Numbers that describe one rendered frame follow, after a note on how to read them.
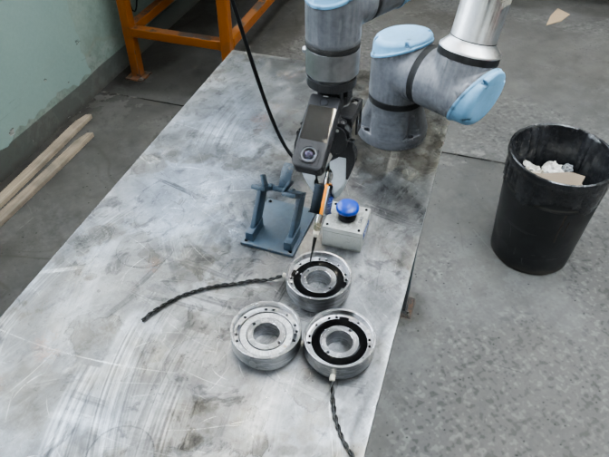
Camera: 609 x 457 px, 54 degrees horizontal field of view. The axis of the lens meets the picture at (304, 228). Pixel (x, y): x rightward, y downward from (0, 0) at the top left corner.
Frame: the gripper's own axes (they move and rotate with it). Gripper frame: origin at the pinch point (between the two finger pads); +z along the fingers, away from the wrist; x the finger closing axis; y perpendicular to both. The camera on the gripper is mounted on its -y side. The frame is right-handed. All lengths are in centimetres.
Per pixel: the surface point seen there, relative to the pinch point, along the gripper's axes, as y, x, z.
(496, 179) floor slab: 139, -30, 93
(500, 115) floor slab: 189, -26, 93
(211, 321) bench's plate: -21.0, 11.2, 13.0
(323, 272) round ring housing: -7.4, -2.7, 10.5
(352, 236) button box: 1.3, -5.0, 9.5
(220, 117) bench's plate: 32.0, 35.5, 13.1
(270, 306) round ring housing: -17.4, 2.6, 10.0
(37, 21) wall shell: 115, 164, 45
